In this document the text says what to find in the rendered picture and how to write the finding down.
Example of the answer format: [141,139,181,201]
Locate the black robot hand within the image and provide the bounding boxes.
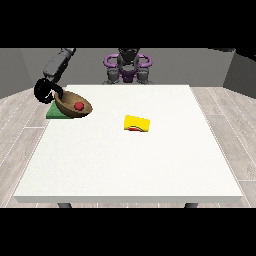
[33,77,65,105]

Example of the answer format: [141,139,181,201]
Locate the brown wooden bowl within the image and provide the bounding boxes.
[53,90,93,119]

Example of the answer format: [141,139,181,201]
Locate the green square pad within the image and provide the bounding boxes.
[45,100,75,120]

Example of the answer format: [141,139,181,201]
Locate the grey robot trunk purple rings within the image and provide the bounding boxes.
[101,48,155,86]

